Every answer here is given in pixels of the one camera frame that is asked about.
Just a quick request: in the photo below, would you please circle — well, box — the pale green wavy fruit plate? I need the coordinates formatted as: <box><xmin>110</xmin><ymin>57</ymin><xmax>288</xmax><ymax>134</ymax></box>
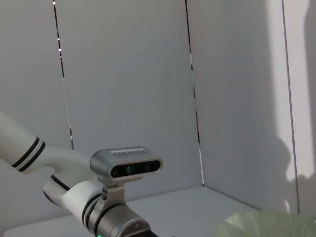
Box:
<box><xmin>218</xmin><ymin>208</ymin><xmax>316</xmax><ymax>237</ymax></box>

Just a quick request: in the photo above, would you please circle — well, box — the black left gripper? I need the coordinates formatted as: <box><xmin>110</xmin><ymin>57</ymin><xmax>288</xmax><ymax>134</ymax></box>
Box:
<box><xmin>141</xmin><ymin>229</ymin><xmax>176</xmax><ymax>237</ymax></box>

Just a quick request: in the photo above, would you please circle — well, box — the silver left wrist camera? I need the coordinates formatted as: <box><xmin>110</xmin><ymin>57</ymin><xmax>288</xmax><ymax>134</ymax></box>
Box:
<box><xmin>89</xmin><ymin>146</ymin><xmax>164</xmax><ymax>185</ymax></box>

